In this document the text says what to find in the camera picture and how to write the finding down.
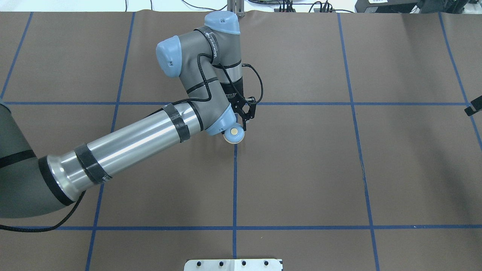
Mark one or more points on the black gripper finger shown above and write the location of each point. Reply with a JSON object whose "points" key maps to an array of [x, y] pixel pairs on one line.
{"points": [[474, 107], [245, 116]]}

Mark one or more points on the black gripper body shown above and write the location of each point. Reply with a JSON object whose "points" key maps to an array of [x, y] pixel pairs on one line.
{"points": [[233, 90]]}

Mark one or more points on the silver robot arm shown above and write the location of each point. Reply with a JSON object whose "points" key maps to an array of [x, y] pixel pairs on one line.
{"points": [[209, 65]]}

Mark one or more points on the brown paper table mat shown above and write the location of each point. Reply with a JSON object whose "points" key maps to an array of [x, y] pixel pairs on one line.
{"points": [[360, 156]]}

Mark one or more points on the black box device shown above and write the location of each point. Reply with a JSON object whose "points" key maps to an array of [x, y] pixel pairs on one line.
{"points": [[385, 6]]}

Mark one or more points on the aluminium frame post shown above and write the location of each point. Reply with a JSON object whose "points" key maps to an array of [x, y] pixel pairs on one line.
{"points": [[237, 7]]}

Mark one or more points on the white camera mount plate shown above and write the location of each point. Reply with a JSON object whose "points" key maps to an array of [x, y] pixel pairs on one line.
{"points": [[234, 265]]}

